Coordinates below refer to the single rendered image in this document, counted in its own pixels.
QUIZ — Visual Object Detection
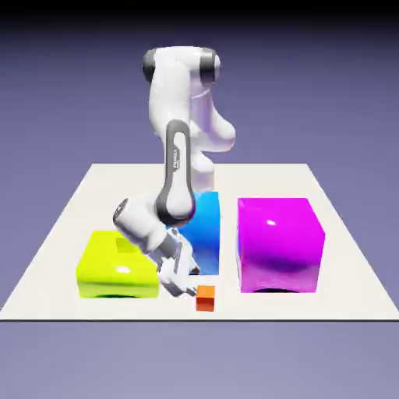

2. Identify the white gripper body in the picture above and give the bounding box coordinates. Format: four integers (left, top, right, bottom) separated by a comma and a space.
157, 236, 198, 298

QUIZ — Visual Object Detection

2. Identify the small orange cube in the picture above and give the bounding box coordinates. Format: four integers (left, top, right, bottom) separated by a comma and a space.
196, 284, 217, 312

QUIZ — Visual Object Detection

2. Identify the large blue box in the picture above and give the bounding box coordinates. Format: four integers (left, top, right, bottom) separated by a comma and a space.
166, 190, 221, 277

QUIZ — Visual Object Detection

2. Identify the large yellow box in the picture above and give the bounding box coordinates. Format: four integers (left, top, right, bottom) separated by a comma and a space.
76, 229, 161, 299

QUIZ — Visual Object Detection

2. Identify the large magenta box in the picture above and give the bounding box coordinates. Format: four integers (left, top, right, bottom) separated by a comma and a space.
237, 196, 327, 295

